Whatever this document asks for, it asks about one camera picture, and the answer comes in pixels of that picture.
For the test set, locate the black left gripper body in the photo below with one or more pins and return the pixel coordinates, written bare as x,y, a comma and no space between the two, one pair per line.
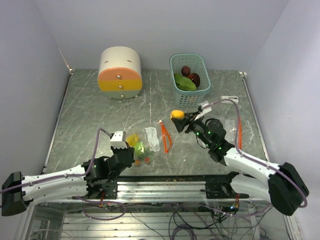
117,150

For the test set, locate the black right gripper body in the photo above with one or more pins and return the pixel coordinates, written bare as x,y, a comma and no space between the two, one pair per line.
197,125

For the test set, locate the orange fake fruit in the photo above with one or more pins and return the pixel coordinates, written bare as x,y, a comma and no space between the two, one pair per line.
177,114

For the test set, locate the green fake fruit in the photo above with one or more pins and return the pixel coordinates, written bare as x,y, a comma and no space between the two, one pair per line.
139,149

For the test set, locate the red fake cherries with leaves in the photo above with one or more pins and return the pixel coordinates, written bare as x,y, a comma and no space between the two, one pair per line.
143,156

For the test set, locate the zip bag with fruit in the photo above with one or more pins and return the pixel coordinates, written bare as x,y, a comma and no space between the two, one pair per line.
155,137

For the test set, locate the zip bag with fake food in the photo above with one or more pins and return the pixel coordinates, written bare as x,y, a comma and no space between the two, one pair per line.
230,127

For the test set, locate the green fake leafy vegetable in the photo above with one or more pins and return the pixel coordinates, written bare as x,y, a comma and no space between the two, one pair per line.
183,83

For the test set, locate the light blue plastic basket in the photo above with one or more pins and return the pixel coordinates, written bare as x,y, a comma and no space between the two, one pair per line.
197,65

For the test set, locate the dark red fake fruit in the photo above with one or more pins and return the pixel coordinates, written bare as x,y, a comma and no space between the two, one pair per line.
185,71
195,78

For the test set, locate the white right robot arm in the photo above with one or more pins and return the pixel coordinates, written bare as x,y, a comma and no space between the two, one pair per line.
278,184

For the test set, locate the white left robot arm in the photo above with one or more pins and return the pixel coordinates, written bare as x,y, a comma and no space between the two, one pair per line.
84,180

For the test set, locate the small white device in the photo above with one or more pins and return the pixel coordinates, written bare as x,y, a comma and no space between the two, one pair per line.
227,99

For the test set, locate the round three-drawer cabinet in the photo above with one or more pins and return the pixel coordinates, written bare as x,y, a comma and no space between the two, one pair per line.
119,75

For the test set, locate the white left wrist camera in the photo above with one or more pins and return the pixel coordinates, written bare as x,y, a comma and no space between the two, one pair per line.
118,140

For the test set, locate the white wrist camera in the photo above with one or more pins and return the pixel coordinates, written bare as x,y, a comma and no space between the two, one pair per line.
204,108
118,140

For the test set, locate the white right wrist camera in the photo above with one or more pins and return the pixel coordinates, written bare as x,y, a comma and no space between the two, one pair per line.
204,108

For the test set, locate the aluminium frame rail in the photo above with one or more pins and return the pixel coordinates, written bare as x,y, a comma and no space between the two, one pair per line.
167,191

